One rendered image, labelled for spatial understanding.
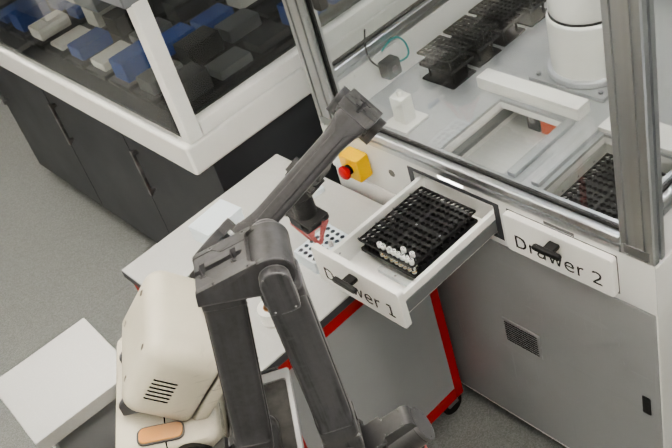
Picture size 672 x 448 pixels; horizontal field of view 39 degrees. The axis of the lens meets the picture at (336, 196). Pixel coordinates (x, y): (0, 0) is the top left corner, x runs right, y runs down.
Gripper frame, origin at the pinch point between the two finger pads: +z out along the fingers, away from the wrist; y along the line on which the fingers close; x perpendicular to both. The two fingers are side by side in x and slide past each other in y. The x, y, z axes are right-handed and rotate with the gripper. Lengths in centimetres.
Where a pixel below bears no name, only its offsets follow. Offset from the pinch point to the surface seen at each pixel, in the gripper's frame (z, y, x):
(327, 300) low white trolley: 8.6, -10.4, 7.9
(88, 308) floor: 86, 138, 34
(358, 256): 1.2, -12.7, -2.9
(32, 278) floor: 86, 176, 41
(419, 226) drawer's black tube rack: -5.2, -23.6, -14.9
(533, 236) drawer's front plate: -5, -48, -27
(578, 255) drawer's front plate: -5, -60, -28
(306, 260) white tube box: 5.5, 1.8, 3.5
